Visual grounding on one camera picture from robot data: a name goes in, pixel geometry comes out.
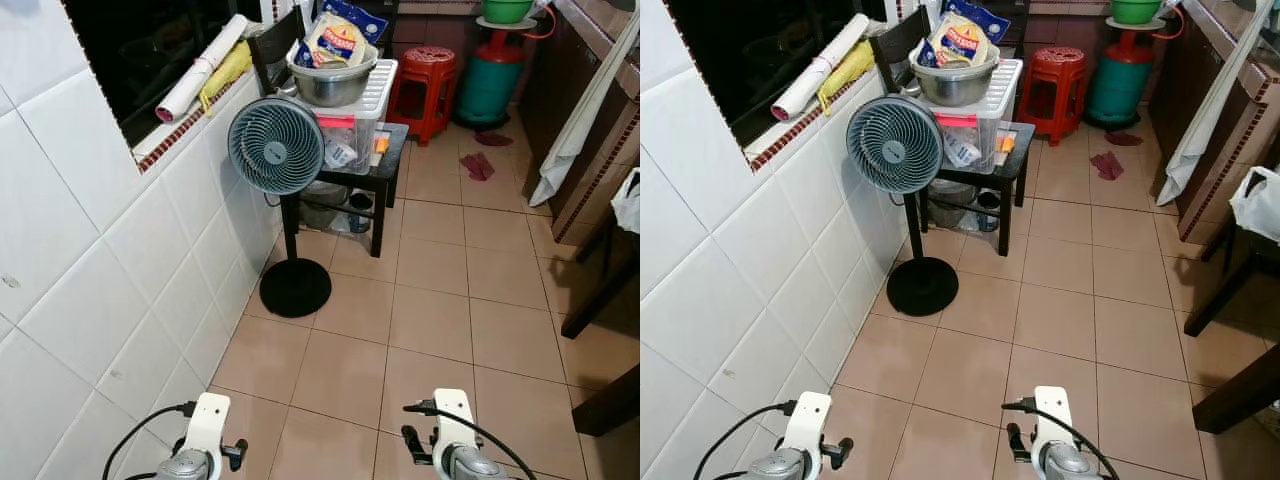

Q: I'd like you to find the dark wooden cabinet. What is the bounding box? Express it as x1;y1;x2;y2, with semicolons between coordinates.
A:
520;0;641;246
1150;0;1280;246

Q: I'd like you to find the dark wooden bench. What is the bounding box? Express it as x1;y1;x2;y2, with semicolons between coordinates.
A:
1193;345;1280;435
572;365;641;437

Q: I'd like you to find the orange gas hose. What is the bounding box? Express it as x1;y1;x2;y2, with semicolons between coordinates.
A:
1150;5;1185;41
520;5;557;41

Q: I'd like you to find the large steel mixing bowl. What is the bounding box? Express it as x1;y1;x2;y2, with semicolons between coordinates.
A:
288;45;379;109
908;45;1001;108

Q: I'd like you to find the grey metal pot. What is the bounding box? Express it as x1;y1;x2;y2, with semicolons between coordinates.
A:
925;180;976;229
298;182;351;231

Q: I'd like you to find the white paper roll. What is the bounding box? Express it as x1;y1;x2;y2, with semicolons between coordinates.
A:
770;14;871;123
155;14;251;124

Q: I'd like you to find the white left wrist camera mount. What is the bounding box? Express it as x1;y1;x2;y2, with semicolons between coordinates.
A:
175;392;233;461
783;391;833;461

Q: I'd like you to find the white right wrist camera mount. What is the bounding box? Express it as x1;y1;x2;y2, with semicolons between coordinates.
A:
1032;386;1077;451
430;388;481;451

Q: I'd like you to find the red plastic stool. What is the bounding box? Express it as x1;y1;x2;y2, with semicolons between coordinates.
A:
388;46;459;147
1018;46;1089;147

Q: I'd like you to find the teal gas cylinder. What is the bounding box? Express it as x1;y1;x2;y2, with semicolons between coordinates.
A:
458;30;526;129
1086;30;1156;129

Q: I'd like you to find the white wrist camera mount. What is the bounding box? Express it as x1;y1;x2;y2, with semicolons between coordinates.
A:
430;388;481;451
1032;386;1077;451
783;391;833;461
175;392;233;461

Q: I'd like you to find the green plastic basin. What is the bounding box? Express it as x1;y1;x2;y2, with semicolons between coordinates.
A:
1108;0;1164;26
480;0;536;26

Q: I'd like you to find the white plastic bag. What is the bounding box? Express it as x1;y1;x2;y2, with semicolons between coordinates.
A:
1230;165;1280;243
611;168;641;234

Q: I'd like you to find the grey standing fan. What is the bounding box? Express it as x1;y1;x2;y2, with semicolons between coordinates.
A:
228;96;333;319
846;96;959;317

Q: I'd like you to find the black side table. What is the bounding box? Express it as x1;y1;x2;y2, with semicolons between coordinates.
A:
283;122;409;259
905;122;1036;257

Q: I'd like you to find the dark wooden chair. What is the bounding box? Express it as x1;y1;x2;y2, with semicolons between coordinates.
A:
560;230;641;341
1185;225;1280;338

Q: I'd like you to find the clear plastic storage box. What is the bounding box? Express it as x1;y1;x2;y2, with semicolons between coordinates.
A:
300;60;399;176
925;58;1024;176

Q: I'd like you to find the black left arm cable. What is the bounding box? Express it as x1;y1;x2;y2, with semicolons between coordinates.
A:
693;400;797;480
102;400;198;480

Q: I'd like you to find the black wooden chair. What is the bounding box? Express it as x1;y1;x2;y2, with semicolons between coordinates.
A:
247;8;306;96
870;8;931;96

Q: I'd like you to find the yellow cloth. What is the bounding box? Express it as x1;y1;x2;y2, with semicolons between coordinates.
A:
198;40;253;111
817;40;876;113

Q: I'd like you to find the white hanging cloth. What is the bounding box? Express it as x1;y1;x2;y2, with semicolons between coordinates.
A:
1158;10;1271;208
528;10;641;208

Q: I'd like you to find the yellow snack bag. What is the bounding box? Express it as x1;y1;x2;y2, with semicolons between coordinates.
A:
305;12;368;69
928;12;991;67

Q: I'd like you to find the blue plastic bag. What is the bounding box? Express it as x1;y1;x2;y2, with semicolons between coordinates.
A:
320;0;389;46
940;0;1011;46

